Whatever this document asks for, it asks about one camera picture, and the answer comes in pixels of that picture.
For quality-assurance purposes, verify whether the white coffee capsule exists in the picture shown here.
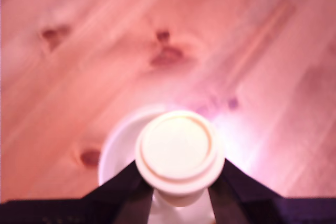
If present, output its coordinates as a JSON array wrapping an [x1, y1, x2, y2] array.
[[98, 110, 225, 224]]

